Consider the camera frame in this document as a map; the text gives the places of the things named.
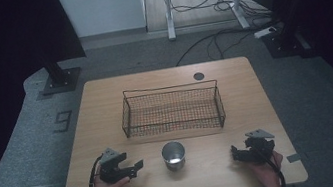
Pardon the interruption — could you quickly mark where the dark wire mesh basket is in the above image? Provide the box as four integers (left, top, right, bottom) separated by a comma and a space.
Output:
116, 75, 229, 145

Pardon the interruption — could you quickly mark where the black stand with base plate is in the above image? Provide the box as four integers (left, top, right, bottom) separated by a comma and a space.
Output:
255, 0, 333, 66
36, 50, 85, 97

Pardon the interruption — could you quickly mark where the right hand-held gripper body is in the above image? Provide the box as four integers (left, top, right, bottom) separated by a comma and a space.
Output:
242, 126, 280, 167

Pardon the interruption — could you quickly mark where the dark floor tape mark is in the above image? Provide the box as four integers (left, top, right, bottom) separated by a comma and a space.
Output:
50, 109, 76, 135

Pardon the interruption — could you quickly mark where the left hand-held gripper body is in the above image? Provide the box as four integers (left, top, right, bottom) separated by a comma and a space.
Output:
96, 145, 132, 187

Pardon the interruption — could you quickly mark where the person's right hand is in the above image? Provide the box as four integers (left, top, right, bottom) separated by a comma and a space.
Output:
247, 149, 288, 187

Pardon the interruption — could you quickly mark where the metal cup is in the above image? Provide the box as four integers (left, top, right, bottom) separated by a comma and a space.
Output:
159, 138, 190, 174

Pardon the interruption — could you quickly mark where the white power strip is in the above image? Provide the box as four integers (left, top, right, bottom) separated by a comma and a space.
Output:
253, 24, 279, 40

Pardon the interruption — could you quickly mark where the tangle of black floor cables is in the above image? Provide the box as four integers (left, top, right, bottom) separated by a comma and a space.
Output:
169, 0, 274, 34

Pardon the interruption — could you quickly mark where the long black floor cable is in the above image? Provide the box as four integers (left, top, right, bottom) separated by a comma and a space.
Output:
171, 20, 281, 68

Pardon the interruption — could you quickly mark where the round dark table grommet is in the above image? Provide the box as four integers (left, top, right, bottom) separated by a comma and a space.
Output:
193, 70, 206, 82

